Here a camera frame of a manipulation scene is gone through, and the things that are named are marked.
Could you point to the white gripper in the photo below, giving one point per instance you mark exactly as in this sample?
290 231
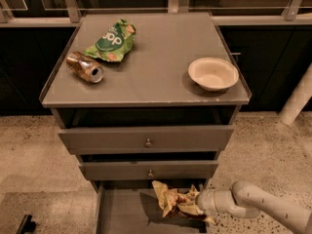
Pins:
206 201

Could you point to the grey drawer cabinet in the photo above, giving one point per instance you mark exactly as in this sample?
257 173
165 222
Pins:
150 87

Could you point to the brown chip bag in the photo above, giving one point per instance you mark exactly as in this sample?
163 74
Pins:
174 203

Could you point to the green chip bag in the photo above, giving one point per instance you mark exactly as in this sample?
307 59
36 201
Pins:
115 43

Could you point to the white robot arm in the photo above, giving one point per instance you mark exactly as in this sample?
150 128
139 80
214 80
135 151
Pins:
244 199

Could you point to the grey drawer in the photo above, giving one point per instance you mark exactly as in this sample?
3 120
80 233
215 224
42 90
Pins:
122 140
139 170
131 207

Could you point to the black object on floor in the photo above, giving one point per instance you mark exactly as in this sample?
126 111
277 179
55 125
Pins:
27 225

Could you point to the grey bottom drawer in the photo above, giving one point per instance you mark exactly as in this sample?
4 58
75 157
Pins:
131 207

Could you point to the white paper bowl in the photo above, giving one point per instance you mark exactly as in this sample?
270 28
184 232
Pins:
213 74

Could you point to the metal railing frame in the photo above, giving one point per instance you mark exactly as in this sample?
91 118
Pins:
70 13

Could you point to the crushed brown soda can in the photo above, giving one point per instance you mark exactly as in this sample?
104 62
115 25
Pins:
85 67

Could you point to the brass drawer knob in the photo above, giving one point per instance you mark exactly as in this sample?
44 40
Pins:
148 143
150 174

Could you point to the grey middle drawer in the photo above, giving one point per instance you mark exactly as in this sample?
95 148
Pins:
139 170

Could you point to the brass top drawer knob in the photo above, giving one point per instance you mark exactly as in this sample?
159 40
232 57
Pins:
148 143

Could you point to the grey top drawer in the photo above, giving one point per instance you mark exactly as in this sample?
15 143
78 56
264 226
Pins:
122 140

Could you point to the brass middle drawer knob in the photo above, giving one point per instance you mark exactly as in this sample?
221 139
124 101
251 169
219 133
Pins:
150 174

